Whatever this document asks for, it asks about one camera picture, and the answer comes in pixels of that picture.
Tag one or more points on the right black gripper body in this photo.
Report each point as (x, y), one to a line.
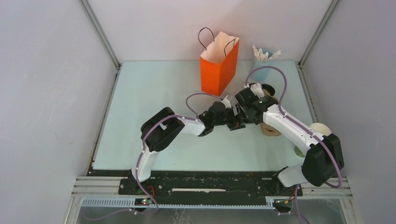
(249, 117)

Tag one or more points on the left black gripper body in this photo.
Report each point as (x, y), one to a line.
(231, 121)

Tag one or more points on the orange paper bag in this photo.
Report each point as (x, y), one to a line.
(218, 63)

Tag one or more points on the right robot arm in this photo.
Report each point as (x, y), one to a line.
(323, 155)

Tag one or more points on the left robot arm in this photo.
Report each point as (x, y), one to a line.
(159, 131)

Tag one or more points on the brown cardboard cup carrier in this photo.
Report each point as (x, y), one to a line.
(269, 131)

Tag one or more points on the light blue holder cup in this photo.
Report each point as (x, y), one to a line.
(260, 75)

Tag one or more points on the white wrapped stirrer sticks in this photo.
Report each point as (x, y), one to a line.
(265, 56)

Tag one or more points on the stack of paper cups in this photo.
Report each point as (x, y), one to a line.
(318, 127)

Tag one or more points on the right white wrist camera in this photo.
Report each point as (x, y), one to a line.
(256, 89)

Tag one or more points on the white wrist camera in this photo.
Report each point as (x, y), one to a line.
(256, 89)
(229, 101)

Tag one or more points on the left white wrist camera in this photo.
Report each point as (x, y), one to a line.
(229, 101)

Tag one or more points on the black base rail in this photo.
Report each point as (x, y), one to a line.
(207, 190)

